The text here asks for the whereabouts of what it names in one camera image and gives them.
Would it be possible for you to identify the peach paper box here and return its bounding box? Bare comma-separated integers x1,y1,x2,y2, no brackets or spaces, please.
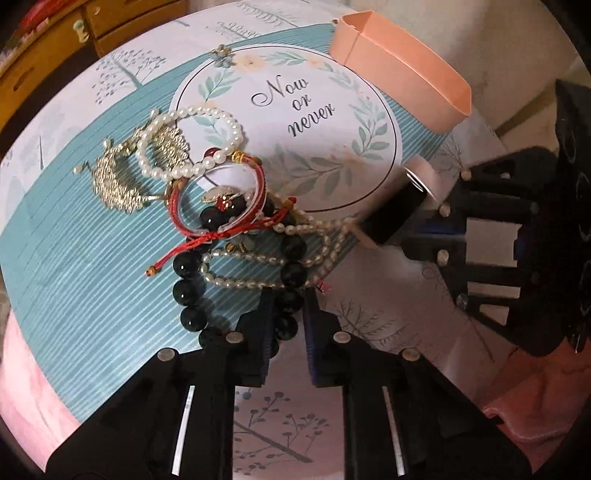
329,11,473,135

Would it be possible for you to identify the patterned teal tablecloth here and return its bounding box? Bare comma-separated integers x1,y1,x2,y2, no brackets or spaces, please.
1,1,513,479

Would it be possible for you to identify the red string bracelet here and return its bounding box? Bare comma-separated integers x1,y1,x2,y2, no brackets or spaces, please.
145,148,298,278

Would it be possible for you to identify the small flower brooch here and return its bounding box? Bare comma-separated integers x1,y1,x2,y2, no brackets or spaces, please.
211,44,233,69

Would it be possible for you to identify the black bead bracelet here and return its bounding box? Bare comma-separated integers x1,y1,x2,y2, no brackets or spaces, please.
171,193,310,358

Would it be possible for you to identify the pink blanket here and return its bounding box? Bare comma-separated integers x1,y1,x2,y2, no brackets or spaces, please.
1,313,80,471

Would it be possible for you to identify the gold peacock brooch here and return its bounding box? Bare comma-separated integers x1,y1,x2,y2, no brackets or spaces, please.
72,125,189,214

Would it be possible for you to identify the wooden desk with drawers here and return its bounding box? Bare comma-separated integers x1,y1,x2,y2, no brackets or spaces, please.
1,0,188,126

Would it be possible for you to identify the white pearl bracelet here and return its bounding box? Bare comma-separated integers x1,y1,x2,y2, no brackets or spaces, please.
136,104,246,182

